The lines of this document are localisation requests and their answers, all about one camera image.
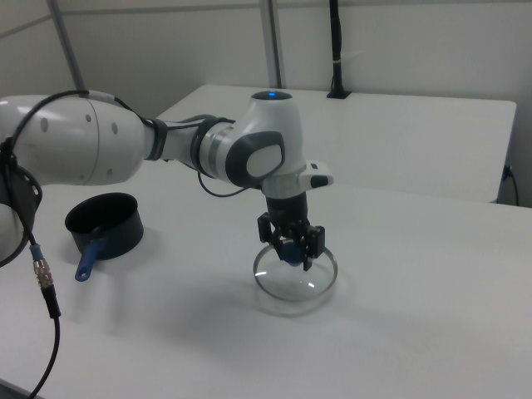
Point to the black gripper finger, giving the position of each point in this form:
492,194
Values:
266,228
316,245

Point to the glass lid with blue knob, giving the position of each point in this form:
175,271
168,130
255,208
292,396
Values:
291,287

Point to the black camera pole with white tape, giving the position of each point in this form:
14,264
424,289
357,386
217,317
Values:
337,41

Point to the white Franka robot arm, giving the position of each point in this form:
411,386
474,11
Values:
83,141

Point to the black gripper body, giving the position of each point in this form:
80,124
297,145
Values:
287,212

